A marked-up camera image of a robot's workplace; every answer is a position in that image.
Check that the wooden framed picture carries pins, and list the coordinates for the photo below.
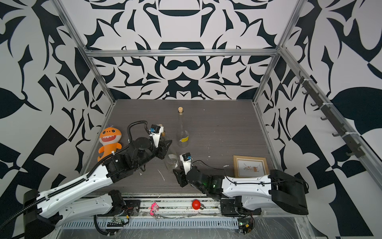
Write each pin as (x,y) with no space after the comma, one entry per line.
(248,167)

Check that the far tall glass bottle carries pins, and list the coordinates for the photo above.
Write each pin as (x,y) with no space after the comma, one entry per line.
(182,134)

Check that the glass bottle with cork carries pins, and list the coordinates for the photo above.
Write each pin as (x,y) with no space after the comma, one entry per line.
(163,136)
(171,160)

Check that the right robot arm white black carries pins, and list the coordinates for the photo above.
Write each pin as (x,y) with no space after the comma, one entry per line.
(247,195)

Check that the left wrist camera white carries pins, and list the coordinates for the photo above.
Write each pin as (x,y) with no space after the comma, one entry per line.
(155,132)

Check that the orange shark plush toy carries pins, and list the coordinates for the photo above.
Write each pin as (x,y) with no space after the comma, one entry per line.
(109,138)

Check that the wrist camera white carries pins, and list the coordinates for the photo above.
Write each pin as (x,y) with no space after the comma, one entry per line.
(155,132)
(186,162)

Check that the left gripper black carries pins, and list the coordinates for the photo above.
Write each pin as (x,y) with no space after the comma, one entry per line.
(161,149)

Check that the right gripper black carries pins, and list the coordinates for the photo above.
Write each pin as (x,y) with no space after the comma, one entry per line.
(179,175)

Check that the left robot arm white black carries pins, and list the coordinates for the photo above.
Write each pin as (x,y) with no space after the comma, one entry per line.
(45,211)

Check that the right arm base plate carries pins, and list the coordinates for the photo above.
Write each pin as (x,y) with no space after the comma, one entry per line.
(229,207)

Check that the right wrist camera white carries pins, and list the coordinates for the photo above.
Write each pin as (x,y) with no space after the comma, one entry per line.
(186,162)

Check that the pink clip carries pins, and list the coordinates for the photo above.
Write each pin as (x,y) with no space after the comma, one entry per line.
(154,209)

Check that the white slotted cable duct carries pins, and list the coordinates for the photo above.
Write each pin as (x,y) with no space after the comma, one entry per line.
(185,223)

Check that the circuit board right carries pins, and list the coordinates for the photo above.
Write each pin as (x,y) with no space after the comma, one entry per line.
(246,227)

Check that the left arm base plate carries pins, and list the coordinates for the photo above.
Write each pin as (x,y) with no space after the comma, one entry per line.
(130,208)

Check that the green circuit board left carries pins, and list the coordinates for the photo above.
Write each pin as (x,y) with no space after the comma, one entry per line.
(116,222)

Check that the red ball knob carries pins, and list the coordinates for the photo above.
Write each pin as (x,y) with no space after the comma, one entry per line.
(196,204)

